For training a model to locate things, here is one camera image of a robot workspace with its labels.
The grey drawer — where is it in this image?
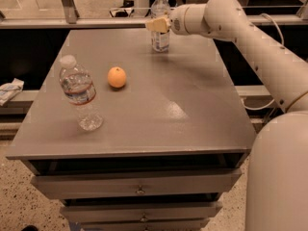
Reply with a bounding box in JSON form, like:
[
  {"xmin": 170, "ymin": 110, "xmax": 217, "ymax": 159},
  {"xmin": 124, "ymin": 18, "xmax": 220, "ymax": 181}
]
[
  {"xmin": 61, "ymin": 202, "xmax": 222, "ymax": 223},
  {"xmin": 31, "ymin": 168, "xmax": 242, "ymax": 199},
  {"xmin": 69, "ymin": 219, "xmax": 209, "ymax": 231}
]

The middle grey drawer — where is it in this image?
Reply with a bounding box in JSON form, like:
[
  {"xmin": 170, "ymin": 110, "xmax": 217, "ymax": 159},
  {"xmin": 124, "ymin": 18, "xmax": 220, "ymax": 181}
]
[{"xmin": 61, "ymin": 202, "xmax": 222, "ymax": 223}]

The clear red label water bottle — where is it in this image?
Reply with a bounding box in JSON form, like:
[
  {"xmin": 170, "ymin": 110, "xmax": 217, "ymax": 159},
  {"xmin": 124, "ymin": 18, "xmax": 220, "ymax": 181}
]
[{"xmin": 59, "ymin": 55, "xmax": 103, "ymax": 131}]

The white cloth on ledge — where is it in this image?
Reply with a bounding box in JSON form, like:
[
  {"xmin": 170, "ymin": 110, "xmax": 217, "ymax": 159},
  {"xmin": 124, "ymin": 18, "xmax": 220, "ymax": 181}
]
[{"xmin": 0, "ymin": 78, "xmax": 24, "ymax": 106}]

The bottom grey drawer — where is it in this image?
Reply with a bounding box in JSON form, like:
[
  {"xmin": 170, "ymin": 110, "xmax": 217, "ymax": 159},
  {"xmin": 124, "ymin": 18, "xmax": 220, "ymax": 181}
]
[{"xmin": 69, "ymin": 219, "xmax": 209, "ymax": 231}]

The blue label plastic bottle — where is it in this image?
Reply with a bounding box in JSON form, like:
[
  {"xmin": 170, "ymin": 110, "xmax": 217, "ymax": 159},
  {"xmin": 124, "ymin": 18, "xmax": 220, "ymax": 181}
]
[{"xmin": 151, "ymin": 0, "xmax": 170, "ymax": 52}]

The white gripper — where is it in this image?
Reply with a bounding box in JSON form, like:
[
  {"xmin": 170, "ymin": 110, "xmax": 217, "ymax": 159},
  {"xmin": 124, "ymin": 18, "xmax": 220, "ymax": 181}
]
[{"xmin": 145, "ymin": 4, "xmax": 206, "ymax": 36}]

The metal railing frame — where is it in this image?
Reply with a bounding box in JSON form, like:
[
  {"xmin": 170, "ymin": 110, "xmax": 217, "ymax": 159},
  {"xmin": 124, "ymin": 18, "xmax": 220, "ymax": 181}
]
[{"xmin": 0, "ymin": 0, "xmax": 307, "ymax": 29}]

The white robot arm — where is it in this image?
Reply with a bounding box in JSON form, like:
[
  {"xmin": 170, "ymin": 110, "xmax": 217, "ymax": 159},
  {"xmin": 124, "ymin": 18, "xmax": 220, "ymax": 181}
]
[{"xmin": 145, "ymin": 0, "xmax": 308, "ymax": 231}]

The top grey drawer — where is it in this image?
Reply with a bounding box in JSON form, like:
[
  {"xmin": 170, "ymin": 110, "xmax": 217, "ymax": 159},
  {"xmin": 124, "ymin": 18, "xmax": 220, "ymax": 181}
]
[{"xmin": 31, "ymin": 168, "xmax": 242, "ymax": 199}]

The white cable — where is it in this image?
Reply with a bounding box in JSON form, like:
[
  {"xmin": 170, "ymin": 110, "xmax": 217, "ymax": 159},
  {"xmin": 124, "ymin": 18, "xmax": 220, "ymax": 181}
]
[{"xmin": 241, "ymin": 13, "xmax": 286, "ymax": 112}]

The orange fruit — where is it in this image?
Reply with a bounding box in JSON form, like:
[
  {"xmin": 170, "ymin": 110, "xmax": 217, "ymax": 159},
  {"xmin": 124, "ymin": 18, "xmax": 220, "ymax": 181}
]
[{"xmin": 108, "ymin": 66, "xmax": 126, "ymax": 88}]

